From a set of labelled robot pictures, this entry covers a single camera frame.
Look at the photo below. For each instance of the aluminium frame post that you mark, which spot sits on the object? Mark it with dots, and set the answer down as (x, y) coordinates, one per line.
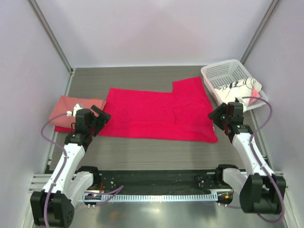
(45, 25)
(271, 9)

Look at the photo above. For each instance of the white printed t shirt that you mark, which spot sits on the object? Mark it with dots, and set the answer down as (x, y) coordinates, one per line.
(240, 88)

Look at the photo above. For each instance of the white perforated plastic basket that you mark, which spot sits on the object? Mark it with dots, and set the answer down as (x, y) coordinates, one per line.
(225, 72)

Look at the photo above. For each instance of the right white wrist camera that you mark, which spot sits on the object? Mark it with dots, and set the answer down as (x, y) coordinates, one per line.
(242, 101)

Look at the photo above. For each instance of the crimson red t shirt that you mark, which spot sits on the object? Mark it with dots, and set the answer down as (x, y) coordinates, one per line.
(180, 115)

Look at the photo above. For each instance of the slotted grey cable duct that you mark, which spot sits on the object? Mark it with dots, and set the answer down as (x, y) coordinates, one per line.
(149, 198)

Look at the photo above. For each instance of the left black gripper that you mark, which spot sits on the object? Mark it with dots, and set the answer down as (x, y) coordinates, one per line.
(102, 119)

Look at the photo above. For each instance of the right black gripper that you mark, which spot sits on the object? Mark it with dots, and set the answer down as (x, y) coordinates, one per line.
(214, 115)

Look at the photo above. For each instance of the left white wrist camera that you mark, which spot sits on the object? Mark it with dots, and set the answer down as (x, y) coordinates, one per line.
(76, 108)

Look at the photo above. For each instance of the left aluminium frame post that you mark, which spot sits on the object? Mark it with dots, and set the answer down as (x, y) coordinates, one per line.
(45, 25)

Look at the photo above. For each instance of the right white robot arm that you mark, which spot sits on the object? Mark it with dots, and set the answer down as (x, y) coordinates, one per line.
(260, 190)

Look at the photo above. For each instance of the pink t shirt in basket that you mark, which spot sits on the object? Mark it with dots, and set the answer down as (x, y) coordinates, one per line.
(252, 97)

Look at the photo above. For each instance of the right aluminium frame post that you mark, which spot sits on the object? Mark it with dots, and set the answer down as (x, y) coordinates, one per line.
(271, 9)

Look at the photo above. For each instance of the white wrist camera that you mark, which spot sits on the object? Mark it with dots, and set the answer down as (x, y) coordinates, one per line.
(76, 108)
(242, 101)

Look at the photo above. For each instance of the folded salmon pink t shirt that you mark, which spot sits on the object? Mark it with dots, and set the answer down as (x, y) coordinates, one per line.
(65, 103)

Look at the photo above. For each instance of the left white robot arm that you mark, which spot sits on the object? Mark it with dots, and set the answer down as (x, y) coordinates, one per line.
(54, 205)

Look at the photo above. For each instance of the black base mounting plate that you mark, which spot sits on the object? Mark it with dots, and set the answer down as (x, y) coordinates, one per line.
(159, 181)

